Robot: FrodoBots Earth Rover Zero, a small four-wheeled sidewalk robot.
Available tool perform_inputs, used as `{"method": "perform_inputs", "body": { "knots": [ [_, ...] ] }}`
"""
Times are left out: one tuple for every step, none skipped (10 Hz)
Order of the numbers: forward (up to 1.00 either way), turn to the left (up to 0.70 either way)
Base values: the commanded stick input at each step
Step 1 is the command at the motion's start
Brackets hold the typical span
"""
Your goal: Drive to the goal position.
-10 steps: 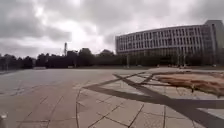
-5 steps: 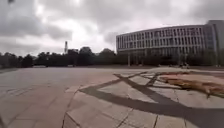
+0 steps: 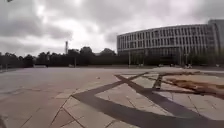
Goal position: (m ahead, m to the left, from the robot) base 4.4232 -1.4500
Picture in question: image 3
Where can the row of dark trees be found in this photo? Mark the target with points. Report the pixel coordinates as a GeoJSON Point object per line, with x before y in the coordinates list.
{"type": "Point", "coordinates": [60, 58]}

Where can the curved pale multi-storey building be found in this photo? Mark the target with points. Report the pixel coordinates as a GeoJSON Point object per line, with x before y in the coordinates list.
{"type": "Point", "coordinates": [170, 41]}

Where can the grey paved plaza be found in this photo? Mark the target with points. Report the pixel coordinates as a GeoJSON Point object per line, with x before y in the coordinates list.
{"type": "Point", "coordinates": [40, 93]}

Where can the tall pale tower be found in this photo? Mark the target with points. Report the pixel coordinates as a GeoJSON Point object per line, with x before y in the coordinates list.
{"type": "Point", "coordinates": [66, 47]}

